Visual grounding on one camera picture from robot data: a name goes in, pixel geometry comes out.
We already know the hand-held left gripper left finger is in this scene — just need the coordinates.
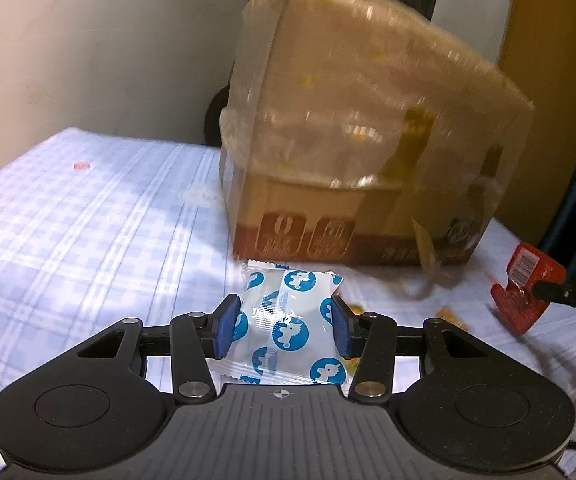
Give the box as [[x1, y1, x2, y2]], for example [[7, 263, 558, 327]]
[[50, 294, 243, 404]]

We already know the brown paper bag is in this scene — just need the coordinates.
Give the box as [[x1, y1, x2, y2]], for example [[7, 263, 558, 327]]
[[217, 0, 537, 267]]

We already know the white packet with blue print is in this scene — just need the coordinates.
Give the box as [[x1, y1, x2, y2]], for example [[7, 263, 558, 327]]
[[212, 259, 347, 387]]

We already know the small orange-brown snack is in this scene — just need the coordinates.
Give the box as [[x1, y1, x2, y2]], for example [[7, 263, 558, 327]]
[[435, 307, 470, 332]]

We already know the wooden board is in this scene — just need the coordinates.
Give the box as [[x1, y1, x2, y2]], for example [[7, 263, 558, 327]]
[[497, 0, 576, 249]]

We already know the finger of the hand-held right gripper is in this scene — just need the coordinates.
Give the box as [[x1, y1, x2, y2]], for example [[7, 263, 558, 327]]
[[530, 280, 576, 312]]

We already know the checked tablecloth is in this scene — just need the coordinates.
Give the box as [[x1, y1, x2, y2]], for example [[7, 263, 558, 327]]
[[0, 127, 576, 480]]

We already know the small glossy red packet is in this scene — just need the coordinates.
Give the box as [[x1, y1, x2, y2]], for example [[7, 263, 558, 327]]
[[490, 242, 567, 334]]

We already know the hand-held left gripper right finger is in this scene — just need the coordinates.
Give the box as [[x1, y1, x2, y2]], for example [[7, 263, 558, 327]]
[[331, 294, 520, 404]]

